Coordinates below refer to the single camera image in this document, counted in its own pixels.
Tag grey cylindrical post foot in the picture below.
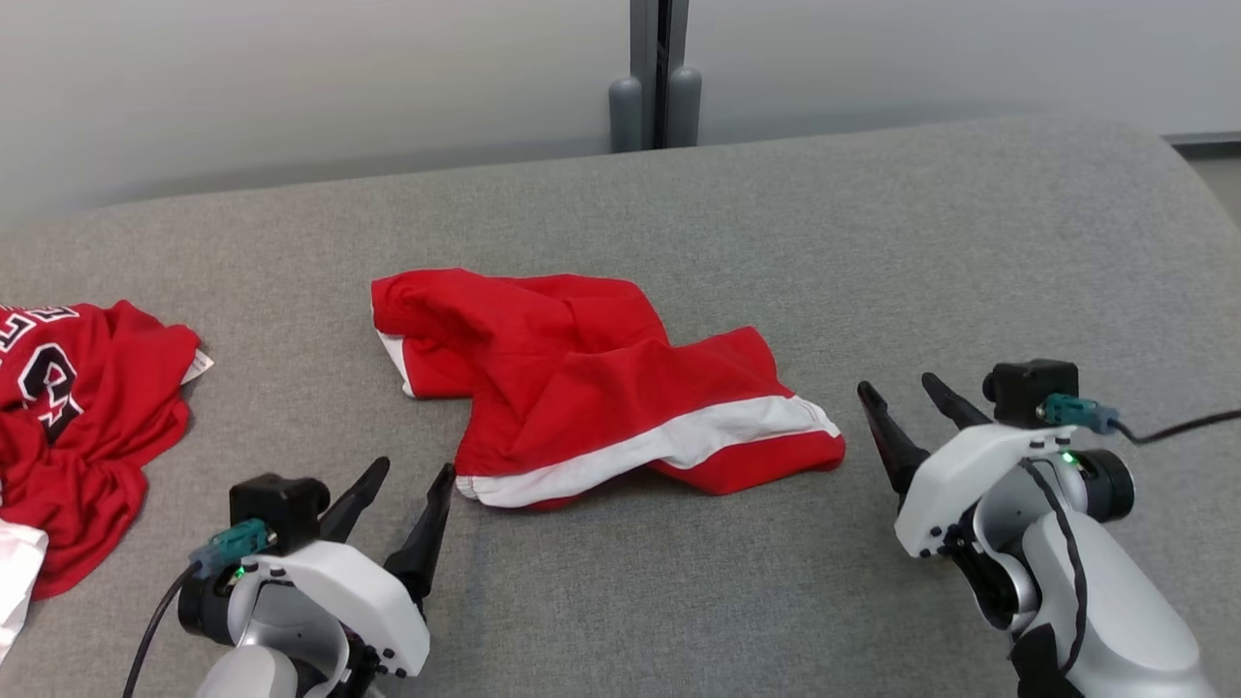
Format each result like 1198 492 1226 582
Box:
609 76 645 154
665 65 702 148

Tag teal cable connector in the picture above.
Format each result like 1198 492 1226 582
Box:
189 518 270 573
1035 393 1122 434

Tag black left camera cable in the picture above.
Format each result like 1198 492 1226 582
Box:
121 562 205 698

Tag black camera cable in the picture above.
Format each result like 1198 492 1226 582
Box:
121 562 205 698
1110 409 1241 447

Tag grey metal partition post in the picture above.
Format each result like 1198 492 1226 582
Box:
630 0 691 151

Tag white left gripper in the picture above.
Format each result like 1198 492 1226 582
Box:
225 457 458 682

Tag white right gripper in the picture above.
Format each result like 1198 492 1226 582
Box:
857 372 1079 560

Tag black right camera cable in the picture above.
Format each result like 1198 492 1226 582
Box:
1110 409 1241 447

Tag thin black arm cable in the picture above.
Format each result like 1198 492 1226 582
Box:
1018 456 1089 680

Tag red Bulls basketball jersey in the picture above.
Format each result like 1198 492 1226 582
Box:
0 301 215 662

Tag red shorts with white stripe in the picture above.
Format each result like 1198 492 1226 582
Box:
371 269 846 512

